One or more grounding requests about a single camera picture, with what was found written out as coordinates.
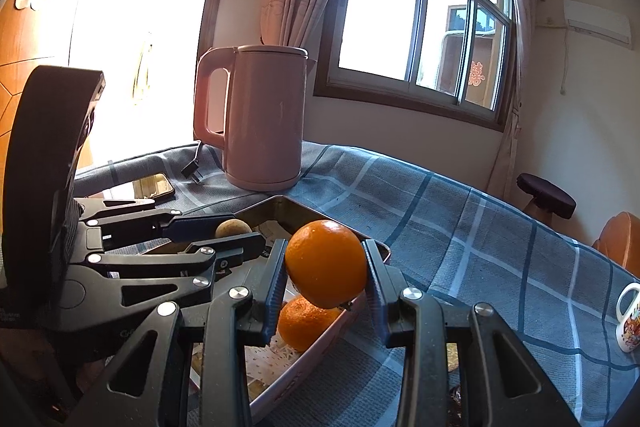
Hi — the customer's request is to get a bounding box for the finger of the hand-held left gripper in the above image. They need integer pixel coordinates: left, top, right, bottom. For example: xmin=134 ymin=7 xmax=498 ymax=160
xmin=75 ymin=198 xmax=237 ymax=254
xmin=86 ymin=231 xmax=270 ymax=309

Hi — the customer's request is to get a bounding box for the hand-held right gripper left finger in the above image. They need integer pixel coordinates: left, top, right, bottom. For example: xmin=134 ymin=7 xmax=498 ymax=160
xmin=65 ymin=238 xmax=291 ymax=427

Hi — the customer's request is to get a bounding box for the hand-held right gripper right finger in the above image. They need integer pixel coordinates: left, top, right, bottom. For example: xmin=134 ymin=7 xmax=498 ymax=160
xmin=361 ymin=238 xmax=583 ymax=427

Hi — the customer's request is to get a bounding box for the brown round fruit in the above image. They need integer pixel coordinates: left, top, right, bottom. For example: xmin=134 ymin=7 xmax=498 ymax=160
xmin=215 ymin=217 xmax=252 ymax=239

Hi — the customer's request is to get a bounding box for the orange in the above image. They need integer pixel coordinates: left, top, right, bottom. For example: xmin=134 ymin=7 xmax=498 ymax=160
xmin=277 ymin=296 xmax=343 ymax=353
xmin=285 ymin=219 xmax=368 ymax=309

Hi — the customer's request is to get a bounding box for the metal tin box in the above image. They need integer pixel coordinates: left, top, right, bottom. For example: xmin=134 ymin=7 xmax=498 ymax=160
xmin=190 ymin=196 xmax=392 ymax=425

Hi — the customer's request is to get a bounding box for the black power plug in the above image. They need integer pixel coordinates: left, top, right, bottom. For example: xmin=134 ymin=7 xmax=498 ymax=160
xmin=181 ymin=141 xmax=207 ymax=184

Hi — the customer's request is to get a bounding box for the black smartphone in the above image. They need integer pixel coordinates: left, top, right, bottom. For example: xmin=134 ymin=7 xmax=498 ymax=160
xmin=107 ymin=173 xmax=176 ymax=202

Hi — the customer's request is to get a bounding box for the blue plaid blanket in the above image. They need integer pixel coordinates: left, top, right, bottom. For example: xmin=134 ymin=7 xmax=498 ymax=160
xmin=75 ymin=139 xmax=640 ymax=427

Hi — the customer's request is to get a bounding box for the wooden door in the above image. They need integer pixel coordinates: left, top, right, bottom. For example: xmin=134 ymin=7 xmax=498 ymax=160
xmin=0 ymin=0 xmax=236 ymax=172

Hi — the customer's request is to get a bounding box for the pink electric kettle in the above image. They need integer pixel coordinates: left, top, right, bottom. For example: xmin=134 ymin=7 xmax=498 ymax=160
xmin=194 ymin=45 xmax=312 ymax=192

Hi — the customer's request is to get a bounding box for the black round stool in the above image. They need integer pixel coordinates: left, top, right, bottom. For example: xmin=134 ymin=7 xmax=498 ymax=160
xmin=517 ymin=173 xmax=577 ymax=221

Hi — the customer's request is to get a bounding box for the orange-brown chair back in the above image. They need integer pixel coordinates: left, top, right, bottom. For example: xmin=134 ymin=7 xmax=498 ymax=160
xmin=592 ymin=212 xmax=640 ymax=279

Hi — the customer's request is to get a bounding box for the white printed mug with lid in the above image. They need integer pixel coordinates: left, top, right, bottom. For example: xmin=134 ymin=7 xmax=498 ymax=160
xmin=616 ymin=282 xmax=640 ymax=353

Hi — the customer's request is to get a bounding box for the sliding window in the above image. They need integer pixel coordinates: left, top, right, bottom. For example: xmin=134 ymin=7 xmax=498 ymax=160
xmin=315 ymin=0 xmax=516 ymax=128

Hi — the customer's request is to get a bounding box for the white air conditioner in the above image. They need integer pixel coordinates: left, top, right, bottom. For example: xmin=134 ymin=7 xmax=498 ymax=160
xmin=564 ymin=0 xmax=632 ymax=48

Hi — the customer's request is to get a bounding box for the white air conditioner cable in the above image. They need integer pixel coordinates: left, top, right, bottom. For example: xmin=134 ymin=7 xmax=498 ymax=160
xmin=560 ymin=29 xmax=571 ymax=96

